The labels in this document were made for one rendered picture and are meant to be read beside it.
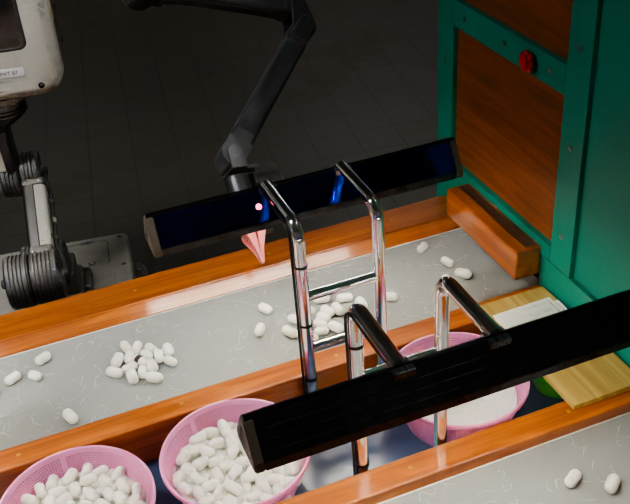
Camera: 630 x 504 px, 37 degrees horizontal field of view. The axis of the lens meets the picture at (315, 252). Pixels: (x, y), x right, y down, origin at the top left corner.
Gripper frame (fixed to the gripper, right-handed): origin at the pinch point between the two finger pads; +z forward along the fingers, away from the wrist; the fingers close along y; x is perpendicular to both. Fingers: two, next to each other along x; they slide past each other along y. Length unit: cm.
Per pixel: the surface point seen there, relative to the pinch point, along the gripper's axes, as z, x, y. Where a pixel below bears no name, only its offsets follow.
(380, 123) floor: -106, 192, 115
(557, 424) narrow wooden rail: 52, -35, 34
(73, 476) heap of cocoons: 35, -16, -48
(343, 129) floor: -107, 194, 98
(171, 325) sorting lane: 7.5, 6.0, -21.8
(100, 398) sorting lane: 20.5, -4.3, -39.8
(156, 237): 0.4, -31.7, -23.9
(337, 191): -0.4, -31.5, 10.9
